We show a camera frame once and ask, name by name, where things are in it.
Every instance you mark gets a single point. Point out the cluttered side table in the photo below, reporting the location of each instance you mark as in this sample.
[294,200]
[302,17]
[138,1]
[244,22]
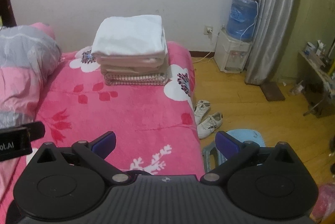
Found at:
[318,86]

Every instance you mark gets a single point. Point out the grey curtain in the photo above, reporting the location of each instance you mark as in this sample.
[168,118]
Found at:
[272,20]

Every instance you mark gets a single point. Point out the blue water bottle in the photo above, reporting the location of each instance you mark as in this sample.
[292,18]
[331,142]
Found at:
[242,19]

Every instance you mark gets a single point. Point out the white sneaker near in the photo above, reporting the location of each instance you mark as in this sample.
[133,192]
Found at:
[209,125]

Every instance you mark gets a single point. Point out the cream folded blanket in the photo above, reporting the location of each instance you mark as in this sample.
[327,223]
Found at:
[130,61]

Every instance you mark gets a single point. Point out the pink grey floral duvet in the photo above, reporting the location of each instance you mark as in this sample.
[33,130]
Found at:
[29,55]

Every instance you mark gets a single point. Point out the white sweatshirt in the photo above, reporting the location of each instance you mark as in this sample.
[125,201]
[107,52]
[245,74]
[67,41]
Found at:
[136,36]

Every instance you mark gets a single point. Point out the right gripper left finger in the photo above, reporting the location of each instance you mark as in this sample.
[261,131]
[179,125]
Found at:
[68,182]

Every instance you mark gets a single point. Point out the brown floor mat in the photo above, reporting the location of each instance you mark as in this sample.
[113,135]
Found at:
[272,92]

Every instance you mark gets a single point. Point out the pink checked folded blanket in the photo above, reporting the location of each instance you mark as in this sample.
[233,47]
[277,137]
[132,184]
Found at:
[144,79]

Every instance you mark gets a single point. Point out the white water dispenser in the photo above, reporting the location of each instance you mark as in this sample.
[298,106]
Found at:
[231,54]

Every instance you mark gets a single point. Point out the white sneaker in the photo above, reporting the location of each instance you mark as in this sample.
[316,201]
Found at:
[201,109]
[209,125]

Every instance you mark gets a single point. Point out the white wall socket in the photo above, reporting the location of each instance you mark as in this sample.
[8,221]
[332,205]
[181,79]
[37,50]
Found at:
[207,30]

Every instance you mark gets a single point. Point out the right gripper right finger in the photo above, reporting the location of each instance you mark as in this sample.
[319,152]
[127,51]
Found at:
[267,182]

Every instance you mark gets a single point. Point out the beige folded blanket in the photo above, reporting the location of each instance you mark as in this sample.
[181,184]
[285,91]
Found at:
[117,70]

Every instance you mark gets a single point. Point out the light blue plastic stool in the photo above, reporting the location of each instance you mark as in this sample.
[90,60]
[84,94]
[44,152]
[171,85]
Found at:
[226,145]

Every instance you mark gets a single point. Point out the pink floral blanket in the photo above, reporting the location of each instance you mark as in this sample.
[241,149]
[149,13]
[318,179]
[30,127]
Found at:
[154,125]

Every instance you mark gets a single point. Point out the white sneaker far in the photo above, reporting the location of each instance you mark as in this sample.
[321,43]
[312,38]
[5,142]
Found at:
[201,109]

